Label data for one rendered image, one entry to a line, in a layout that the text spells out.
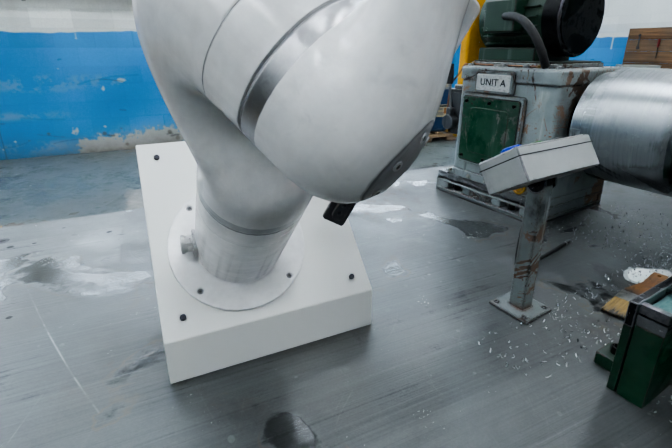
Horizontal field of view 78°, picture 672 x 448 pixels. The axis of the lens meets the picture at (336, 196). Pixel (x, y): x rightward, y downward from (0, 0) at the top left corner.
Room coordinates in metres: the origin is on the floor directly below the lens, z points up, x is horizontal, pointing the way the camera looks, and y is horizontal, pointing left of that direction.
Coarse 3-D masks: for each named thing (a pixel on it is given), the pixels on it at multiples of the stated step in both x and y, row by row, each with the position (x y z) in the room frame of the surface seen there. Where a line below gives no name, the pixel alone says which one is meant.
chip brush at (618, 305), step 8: (656, 272) 0.69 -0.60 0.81; (648, 280) 0.66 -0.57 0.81; (656, 280) 0.66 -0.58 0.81; (632, 288) 0.64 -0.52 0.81; (640, 288) 0.64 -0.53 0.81; (648, 288) 0.64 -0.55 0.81; (616, 296) 0.61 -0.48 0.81; (624, 296) 0.61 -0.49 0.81; (632, 296) 0.61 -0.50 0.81; (608, 304) 0.59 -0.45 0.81; (616, 304) 0.59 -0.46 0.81; (624, 304) 0.59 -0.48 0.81; (608, 312) 0.57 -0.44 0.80; (616, 312) 0.57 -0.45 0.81; (624, 312) 0.57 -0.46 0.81
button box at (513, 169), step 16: (528, 144) 0.55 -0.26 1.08; (544, 144) 0.57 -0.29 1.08; (560, 144) 0.58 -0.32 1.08; (576, 144) 0.60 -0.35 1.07; (496, 160) 0.56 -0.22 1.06; (512, 160) 0.54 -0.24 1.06; (528, 160) 0.53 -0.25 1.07; (544, 160) 0.55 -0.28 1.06; (560, 160) 0.57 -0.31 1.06; (576, 160) 0.58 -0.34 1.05; (592, 160) 0.60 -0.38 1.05; (496, 176) 0.56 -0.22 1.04; (512, 176) 0.54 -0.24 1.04; (528, 176) 0.52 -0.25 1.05; (544, 176) 0.53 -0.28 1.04; (560, 176) 0.61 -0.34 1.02; (496, 192) 0.56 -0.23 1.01
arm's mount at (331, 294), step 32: (160, 160) 0.60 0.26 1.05; (192, 160) 0.62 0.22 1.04; (160, 192) 0.57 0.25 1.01; (192, 192) 0.58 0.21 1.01; (160, 224) 0.53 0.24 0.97; (320, 224) 0.60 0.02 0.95; (160, 256) 0.50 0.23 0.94; (320, 256) 0.56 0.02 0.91; (352, 256) 0.58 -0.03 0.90; (160, 288) 0.47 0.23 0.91; (288, 288) 0.51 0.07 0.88; (320, 288) 0.53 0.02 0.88; (352, 288) 0.54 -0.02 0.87; (160, 320) 0.44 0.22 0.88; (192, 320) 0.45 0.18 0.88; (224, 320) 0.46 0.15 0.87; (256, 320) 0.47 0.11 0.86; (288, 320) 0.49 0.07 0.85; (320, 320) 0.51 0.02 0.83; (352, 320) 0.53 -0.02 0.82; (192, 352) 0.44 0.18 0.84; (224, 352) 0.45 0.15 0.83; (256, 352) 0.47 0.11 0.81
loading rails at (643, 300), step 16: (656, 288) 0.44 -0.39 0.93; (640, 304) 0.41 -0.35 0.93; (656, 304) 0.42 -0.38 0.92; (624, 320) 0.42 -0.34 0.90; (640, 320) 0.40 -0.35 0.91; (656, 320) 0.39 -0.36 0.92; (624, 336) 0.41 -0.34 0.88; (640, 336) 0.40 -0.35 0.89; (656, 336) 0.39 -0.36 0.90; (608, 352) 0.46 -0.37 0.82; (624, 352) 0.41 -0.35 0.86; (640, 352) 0.40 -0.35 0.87; (656, 352) 0.39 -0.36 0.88; (608, 368) 0.44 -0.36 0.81; (624, 368) 0.41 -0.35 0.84; (640, 368) 0.39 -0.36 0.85; (656, 368) 0.39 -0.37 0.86; (608, 384) 0.42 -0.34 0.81; (624, 384) 0.40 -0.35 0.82; (640, 384) 0.39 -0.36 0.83; (656, 384) 0.39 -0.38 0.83; (640, 400) 0.39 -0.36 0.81
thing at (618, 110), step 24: (624, 72) 0.91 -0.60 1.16; (648, 72) 0.87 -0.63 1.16; (600, 96) 0.88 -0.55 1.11; (624, 96) 0.85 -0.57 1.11; (648, 96) 0.81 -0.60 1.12; (576, 120) 0.91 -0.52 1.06; (600, 120) 0.86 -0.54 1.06; (624, 120) 0.82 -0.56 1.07; (648, 120) 0.79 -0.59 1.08; (600, 144) 0.85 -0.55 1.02; (624, 144) 0.81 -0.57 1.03; (648, 144) 0.77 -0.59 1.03; (600, 168) 0.86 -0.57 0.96; (624, 168) 0.82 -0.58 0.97; (648, 168) 0.78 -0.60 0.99
